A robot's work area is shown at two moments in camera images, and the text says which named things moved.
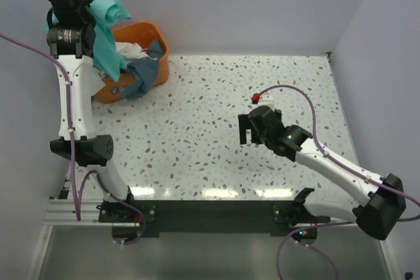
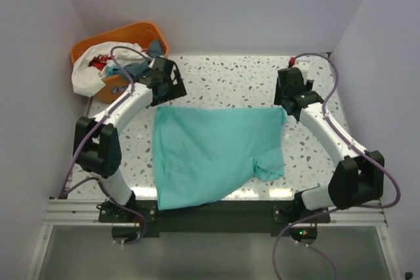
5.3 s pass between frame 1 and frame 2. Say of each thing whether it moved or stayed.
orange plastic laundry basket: stayed
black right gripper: moved
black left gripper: moved
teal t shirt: moved
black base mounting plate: stayed
